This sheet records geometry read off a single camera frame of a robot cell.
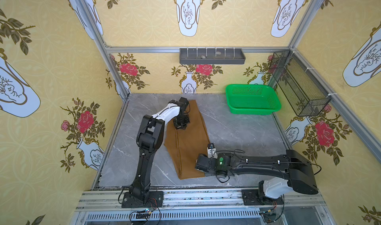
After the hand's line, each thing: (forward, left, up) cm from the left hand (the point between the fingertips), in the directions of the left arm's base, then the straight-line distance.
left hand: (188, 127), depth 100 cm
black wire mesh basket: (-3, -60, +33) cm, 68 cm away
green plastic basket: (+27, -54, -3) cm, 60 cm away
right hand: (-31, -11, +4) cm, 33 cm away
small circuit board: (-48, +23, -4) cm, 53 cm away
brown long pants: (-12, -1, 0) cm, 12 cm away
